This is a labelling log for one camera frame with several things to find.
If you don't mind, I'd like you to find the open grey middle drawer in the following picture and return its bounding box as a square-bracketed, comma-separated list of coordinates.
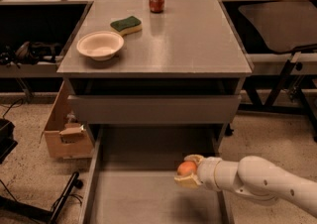
[79, 126, 233, 224]

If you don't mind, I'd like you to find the white paper bowl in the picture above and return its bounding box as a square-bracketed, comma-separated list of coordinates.
[76, 31, 124, 61]

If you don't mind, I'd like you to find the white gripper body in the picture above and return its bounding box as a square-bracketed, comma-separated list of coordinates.
[197, 157, 221, 191]

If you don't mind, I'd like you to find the black headset on shelf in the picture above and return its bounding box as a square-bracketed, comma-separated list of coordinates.
[0, 42, 62, 66]

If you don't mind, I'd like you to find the black chair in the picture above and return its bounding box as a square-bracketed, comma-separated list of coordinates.
[235, 0, 317, 129]

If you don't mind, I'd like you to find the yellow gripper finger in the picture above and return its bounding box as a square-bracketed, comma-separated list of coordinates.
[184, 154, 204, 166]
[174, 173, 201, 189]

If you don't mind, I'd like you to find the grey drawer cabinet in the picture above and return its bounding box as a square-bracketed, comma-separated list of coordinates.
[58, 0, 252, 145]

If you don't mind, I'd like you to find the green yellow sponge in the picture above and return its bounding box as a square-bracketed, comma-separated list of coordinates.
[110, 16, 142, 36]

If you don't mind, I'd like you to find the closed grey top drawer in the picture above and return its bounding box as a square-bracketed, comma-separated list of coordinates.
[68, 95, 241, 125]

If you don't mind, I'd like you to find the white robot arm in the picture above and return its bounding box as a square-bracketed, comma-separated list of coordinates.
[174, 155, 317, 217]

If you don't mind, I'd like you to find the black stand base with cables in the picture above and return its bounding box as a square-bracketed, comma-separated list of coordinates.
[0, 170, 84, 224]

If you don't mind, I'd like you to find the black box at left edge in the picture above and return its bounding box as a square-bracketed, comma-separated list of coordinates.
[0, 119, 18, 164]

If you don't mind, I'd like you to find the orange fruit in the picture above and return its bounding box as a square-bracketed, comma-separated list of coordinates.
[177, 161, 197, 175]

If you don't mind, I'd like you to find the cardboard box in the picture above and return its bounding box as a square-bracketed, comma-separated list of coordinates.
[44, 83, 94, 159]

